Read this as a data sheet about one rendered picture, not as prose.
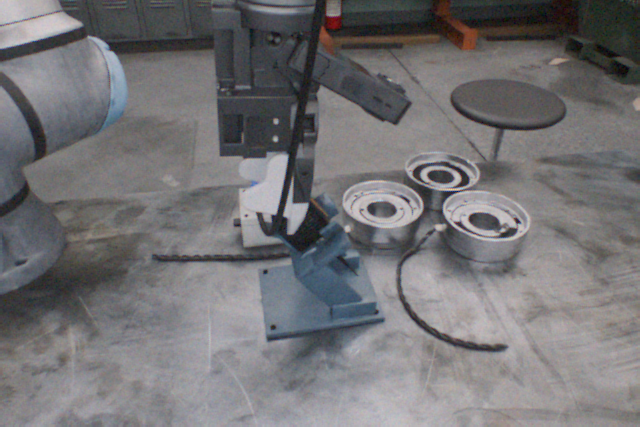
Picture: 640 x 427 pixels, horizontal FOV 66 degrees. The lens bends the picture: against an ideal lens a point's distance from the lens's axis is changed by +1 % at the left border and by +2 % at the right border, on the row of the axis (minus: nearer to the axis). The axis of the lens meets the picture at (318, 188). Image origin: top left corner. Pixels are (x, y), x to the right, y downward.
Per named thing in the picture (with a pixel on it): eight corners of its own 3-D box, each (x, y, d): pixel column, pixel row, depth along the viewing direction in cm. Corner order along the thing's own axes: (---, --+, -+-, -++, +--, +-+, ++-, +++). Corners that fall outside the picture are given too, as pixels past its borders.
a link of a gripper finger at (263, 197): (241, 235, 47) (239, 146, 43) (302, 231, 48) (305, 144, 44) (243, 253, 45) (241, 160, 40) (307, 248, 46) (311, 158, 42)
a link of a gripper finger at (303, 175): (285, 187, 46) (286, 98, 42) (303, 186, 46) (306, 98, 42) (292, 212, 42) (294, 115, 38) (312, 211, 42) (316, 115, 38)
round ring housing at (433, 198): (470, 220, 67) (475, 196, 65) (395, 204, 70) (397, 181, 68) (477, 181, 76) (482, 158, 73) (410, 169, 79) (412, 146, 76)
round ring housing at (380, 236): (386, 195, 72) (388, 172, 70) (436, 234, 65) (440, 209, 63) (326, 218, 68) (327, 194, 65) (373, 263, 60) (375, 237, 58)
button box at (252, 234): (291, 209, 69) (290, 181, 67) (297, 241, 64) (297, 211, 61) (234, 215, 68) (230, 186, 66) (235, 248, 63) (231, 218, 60)
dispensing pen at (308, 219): (376, 274, 54) (284, 178, 44) (345, 293, 54) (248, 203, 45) (370, 260, 55) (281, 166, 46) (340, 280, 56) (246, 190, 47)
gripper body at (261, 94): (218, 125, 46) (211, -11, 40) (308, 123, 48) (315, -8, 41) (220, 166, 40) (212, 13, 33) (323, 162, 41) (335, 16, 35)
